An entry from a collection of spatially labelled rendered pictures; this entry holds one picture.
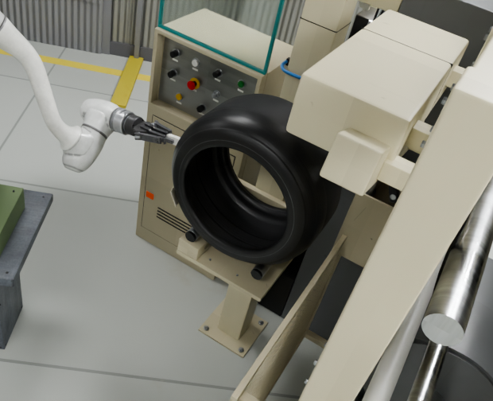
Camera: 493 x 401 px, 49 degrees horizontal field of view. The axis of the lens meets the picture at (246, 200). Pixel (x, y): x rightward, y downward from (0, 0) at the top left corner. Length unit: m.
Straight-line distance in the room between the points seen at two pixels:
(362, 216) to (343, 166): 0.87
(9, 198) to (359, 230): 1.36
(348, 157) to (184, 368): 1.82
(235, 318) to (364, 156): 1.77
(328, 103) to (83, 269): 2.13
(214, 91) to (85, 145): 0.73
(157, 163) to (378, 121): 1.83
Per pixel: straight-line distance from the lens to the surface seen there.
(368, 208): 1.93
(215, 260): 2.05
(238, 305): 2.66
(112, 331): 2.80
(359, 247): 2.04
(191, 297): 2.97
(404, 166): 1.18
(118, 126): 2.02
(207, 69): 2.47
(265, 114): 1.67
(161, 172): 2.84
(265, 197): 2.16
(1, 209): 2.29
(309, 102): 1.19
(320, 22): 1.82
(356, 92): 1.16
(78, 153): 2.02
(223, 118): 1.67
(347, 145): 1.09
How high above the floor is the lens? 2.28
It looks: 39 degrees down
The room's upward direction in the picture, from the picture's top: 15 degrees clockwise
